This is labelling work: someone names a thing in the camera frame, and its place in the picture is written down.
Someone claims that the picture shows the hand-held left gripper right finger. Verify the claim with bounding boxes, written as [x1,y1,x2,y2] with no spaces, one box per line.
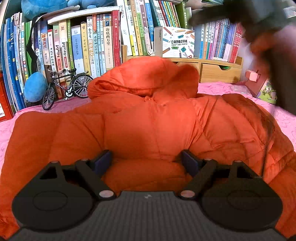
[177,149,266,201]

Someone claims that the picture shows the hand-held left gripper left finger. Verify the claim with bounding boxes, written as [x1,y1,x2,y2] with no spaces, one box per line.
[25,149,116,201]

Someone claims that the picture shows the orange puffer jacket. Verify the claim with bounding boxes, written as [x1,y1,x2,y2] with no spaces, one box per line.
[0,56,296,240]

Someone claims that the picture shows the person's right forearm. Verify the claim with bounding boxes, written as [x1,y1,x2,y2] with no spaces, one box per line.
[270,56,296,114]

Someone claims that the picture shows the person's right hand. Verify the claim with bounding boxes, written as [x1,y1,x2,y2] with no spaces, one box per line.
[251,24,296,63]

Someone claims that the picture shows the row of pastel spine books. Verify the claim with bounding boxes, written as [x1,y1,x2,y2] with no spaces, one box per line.
[194,20,243,63]

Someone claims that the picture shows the wooden drawer organizer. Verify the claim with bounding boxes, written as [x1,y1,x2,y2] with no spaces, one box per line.
[169,56,243,83]

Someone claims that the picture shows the pink triangular dollhouse toy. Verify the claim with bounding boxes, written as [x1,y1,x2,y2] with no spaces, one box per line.
[245,70,278,105]

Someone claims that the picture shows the black miniature bicycle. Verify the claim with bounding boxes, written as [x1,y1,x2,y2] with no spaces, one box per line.
[42,68,93,110]

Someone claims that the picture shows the white pencil print box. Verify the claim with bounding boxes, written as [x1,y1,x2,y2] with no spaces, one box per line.
[154,26,195,58]

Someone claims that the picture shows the blue plush ball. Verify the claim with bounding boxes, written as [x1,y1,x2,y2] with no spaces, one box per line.
[24,72,48,102]

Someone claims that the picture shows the row of colourful children's books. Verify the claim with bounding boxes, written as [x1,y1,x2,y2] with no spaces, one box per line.
[32,10,122,77]

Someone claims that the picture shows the row of green white books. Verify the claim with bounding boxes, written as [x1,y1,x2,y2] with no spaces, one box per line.
[117,0,192,57]

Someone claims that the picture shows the red plastic crate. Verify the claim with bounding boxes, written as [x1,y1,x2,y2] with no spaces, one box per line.
[0,72,14,122]

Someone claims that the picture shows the round head blue plush toy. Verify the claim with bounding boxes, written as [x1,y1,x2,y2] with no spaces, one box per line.
[67,0,116,10]

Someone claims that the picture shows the large blue plush toy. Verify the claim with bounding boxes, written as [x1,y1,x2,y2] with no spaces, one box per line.
[21,0,67,20]

